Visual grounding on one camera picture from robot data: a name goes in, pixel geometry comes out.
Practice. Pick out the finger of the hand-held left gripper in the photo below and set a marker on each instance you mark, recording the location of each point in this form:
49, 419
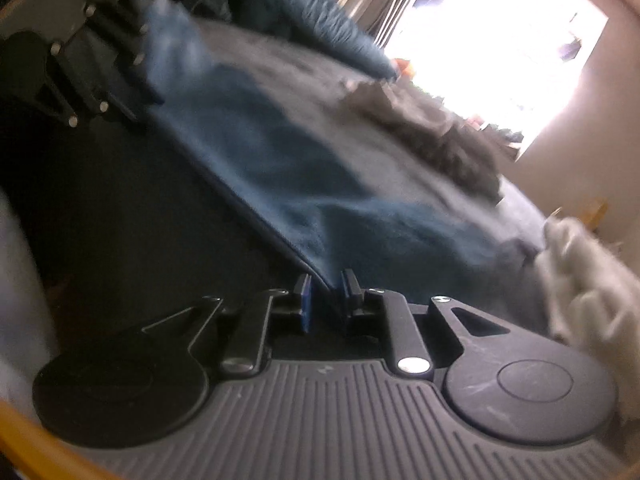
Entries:
135, 45
85, 95

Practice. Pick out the beige garment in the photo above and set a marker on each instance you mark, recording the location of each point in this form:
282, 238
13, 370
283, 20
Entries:
380, 100

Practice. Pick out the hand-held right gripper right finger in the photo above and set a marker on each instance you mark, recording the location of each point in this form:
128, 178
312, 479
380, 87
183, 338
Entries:
345, 290

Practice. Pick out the blue jeans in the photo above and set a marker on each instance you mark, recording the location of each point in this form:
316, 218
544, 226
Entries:
280, 160

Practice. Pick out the white fluffy garment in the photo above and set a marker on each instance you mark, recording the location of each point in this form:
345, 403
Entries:
590, 280

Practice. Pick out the dark grey garment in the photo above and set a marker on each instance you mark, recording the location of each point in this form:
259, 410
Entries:
460, 160

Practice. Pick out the dark clothes on sill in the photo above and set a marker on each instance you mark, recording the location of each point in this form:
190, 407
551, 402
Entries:
500, 135

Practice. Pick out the teal pillow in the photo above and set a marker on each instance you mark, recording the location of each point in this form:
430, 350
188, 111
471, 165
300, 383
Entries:
320, 15

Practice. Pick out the orange object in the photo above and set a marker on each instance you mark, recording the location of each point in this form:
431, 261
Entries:
402, 67

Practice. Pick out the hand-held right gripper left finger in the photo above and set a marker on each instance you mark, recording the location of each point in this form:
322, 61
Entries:
306, 310

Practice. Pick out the pale blue cloth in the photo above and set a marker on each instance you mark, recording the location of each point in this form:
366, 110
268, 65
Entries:
25, 300

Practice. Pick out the bright window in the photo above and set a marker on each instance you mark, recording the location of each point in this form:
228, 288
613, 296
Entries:
490, 45

